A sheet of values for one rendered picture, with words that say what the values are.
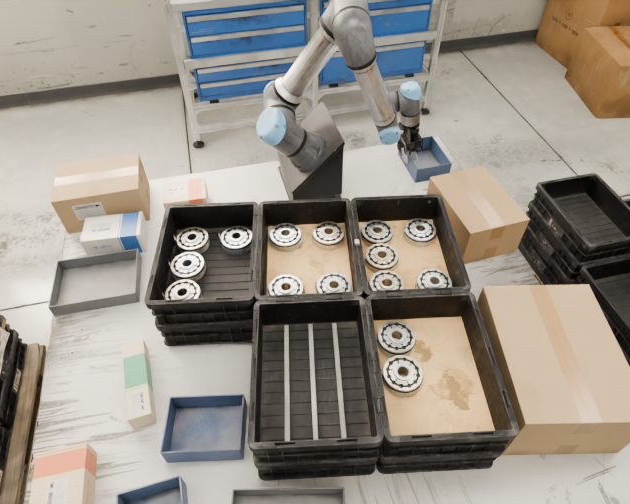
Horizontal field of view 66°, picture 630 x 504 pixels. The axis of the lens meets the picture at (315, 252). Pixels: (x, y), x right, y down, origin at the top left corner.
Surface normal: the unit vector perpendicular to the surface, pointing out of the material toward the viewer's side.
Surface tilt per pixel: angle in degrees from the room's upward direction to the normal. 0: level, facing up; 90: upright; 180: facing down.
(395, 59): 90
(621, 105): 91
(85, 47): 90
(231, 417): 0
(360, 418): 0
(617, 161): 0
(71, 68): 90
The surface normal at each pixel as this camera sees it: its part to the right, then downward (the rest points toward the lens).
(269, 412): -0.01, -0.67
